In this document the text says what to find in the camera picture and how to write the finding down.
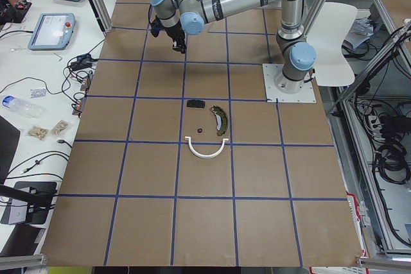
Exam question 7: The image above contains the clear plastic water bottle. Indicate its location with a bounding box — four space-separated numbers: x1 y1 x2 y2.
1 95 44 118

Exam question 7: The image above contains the white curved plastic bracket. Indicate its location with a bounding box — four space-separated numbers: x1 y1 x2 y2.
184 137 231 160

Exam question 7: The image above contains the green curved brake shoe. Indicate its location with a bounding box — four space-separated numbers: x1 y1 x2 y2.
210 105 228 136

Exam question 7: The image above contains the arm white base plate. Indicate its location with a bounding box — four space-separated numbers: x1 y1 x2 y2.
262 64 316 103

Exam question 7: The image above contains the black brake pad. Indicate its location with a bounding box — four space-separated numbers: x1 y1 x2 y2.
186 99 206 108

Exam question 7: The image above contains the white plastic chair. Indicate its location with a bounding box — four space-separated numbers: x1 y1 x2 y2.
306 2 357 87

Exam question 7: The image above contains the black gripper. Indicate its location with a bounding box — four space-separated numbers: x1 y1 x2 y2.
166 22 187 54

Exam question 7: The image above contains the near blue teach pendant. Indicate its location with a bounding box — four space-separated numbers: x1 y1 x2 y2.
28 13 76 51

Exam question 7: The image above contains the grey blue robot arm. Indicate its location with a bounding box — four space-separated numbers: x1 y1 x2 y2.
149 0 317 94

